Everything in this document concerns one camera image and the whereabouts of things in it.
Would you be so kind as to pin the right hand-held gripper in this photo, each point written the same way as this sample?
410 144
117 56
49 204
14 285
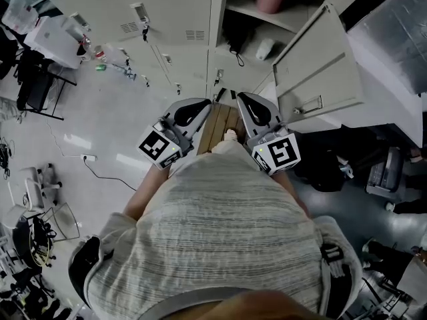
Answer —
280 152

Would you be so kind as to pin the clear plastic bag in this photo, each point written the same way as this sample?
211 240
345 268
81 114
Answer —
20 12

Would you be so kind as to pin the white power strip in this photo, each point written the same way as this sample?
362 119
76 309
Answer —
89 157

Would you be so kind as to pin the white cardboard box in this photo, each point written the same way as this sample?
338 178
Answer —
53 42

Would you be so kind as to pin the white office chair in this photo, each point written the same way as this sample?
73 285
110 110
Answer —
33 192

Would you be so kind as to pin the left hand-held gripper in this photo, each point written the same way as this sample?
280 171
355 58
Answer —
155 147

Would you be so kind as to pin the locker door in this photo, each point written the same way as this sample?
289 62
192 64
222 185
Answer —
317 62

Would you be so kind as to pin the wooden slat platform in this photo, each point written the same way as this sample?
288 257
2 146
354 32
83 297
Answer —
217 125

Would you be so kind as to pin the black key bunch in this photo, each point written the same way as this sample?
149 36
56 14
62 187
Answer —
145 28

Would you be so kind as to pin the person's right forearm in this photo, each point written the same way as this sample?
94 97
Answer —
290 188

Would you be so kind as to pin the clear bottle with red label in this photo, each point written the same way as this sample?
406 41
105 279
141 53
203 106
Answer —
101 53

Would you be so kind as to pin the silver foil panel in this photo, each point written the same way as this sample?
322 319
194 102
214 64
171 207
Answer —
393 35

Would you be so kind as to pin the white cloth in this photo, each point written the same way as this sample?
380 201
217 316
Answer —
264 49

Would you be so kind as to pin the black folding table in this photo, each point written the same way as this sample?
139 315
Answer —
36 92

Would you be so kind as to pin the person's grey striped shirt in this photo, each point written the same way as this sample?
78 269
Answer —
217 232

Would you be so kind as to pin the person's chin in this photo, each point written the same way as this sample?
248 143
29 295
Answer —
250 307

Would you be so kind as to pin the grey printer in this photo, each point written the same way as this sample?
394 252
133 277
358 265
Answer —
383 175

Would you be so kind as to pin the person's beige trousers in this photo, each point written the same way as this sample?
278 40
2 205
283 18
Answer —
228 147

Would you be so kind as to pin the person's right shoe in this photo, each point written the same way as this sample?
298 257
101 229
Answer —
231 134

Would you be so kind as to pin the black bin bag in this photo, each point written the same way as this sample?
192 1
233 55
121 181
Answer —
320 168

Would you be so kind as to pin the person's left forearm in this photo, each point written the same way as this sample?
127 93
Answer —
146 192

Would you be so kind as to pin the green drink can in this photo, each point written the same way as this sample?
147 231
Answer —
100 67

